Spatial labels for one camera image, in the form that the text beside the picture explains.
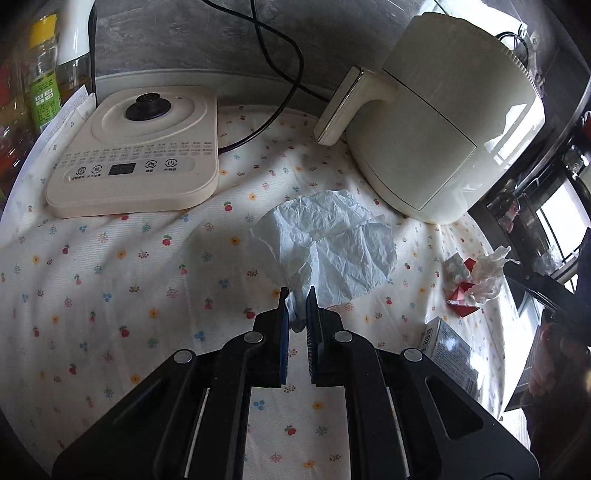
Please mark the green label bottle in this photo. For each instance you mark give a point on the green label bottle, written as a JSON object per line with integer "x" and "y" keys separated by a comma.
{"x": 44, "y": 87}

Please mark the floral white tablecloth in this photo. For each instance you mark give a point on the floral white tablecloth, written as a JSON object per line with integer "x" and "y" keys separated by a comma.
{"x": 115, "y": 286}

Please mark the white cap bottle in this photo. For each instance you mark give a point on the white cap bottle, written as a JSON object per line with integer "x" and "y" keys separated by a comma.
{"x": 74, "y": 41}

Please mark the small twisted white tissue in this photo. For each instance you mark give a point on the small twisted white tissue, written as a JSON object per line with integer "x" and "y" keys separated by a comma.
{"x": 489, "y": 277}

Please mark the white printed paper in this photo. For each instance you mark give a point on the white printed paper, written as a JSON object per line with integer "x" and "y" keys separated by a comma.
{"x": 69, "y": 115}

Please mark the red label bottle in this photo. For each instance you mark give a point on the red label bottle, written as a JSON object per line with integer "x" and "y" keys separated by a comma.
{"x": 14, "y": 129}

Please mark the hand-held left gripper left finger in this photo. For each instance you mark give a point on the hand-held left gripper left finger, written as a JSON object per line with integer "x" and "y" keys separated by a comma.
{"x": 282, "y": 341}

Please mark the small blue carton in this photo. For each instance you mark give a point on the small blue carton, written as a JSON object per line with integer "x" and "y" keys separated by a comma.
{"x": 448, "y": 350}

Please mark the white tissue paper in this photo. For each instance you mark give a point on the white tissue paper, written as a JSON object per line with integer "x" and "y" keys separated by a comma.
{"x": 341, "y": 244}

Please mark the white air fryer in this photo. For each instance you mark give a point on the white air fryer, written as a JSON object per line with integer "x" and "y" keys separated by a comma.
{"x": 438, "y": 138}

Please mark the cream electric kettle base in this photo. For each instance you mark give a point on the cream electric kettle base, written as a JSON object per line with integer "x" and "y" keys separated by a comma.
{"x": 138, "y": 138}

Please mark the red wrapper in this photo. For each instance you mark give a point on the red wrapper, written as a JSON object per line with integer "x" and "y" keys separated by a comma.
{"x": 464, "y": 302}

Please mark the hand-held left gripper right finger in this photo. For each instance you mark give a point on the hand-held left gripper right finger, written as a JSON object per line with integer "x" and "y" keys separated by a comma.
{"x": 314, "y": 346}

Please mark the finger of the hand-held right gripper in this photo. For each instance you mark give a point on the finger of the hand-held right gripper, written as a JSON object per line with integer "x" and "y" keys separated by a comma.
{"x": 540, "y": 288}

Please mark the person's right hand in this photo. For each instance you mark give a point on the person's right hand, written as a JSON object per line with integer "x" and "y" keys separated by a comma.
{"x": 558, "y": 360}

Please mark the white pill blister pack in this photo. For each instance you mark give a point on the white pill blister pack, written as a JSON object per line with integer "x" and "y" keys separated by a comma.
{"x": 457, "y": 268}

